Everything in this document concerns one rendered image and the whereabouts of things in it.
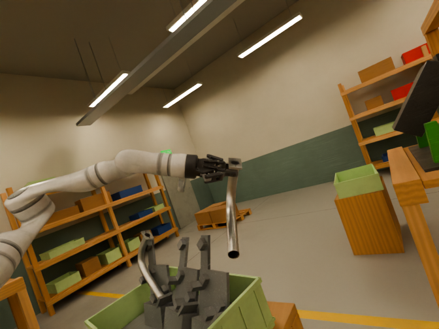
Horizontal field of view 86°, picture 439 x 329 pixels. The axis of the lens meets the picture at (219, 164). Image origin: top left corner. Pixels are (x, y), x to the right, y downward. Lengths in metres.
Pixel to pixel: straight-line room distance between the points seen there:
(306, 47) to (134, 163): 6.52
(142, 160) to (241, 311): 0.54
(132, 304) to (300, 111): 6.20
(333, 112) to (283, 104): 1.32
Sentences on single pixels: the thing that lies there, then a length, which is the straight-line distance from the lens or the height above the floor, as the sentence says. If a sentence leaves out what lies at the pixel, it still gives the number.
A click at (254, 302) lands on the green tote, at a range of 0.89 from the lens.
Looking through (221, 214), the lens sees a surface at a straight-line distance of 5.50.
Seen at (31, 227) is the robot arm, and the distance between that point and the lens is 0.82.
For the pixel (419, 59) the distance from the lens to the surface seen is 6.10.
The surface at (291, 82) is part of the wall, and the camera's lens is 6.95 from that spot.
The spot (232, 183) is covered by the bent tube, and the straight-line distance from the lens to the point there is 0.75.
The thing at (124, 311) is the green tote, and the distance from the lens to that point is 1.30.
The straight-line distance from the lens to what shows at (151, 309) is 1.15.
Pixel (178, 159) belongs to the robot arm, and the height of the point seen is 1.42.
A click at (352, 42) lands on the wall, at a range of 6.81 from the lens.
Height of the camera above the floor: 1.36
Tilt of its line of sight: 1 degrees up
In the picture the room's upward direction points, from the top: 20 degrees counter-clockwise
